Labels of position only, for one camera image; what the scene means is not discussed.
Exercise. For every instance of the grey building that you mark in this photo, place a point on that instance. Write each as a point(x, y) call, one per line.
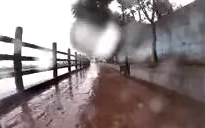
point(186, 33)

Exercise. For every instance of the grey wet paved strip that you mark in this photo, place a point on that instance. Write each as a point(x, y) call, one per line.
point(61, 100)

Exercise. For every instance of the red-brown wet path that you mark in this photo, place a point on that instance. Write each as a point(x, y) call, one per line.
point(123, 103)

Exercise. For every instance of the bare tree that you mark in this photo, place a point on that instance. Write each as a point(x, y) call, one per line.
point(154, 36)

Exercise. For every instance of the dark wooden rail fence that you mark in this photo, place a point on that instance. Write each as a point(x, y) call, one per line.
point(18, 60)

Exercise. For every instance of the grey stone wall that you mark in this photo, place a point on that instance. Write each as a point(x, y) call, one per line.
point(176, 78)

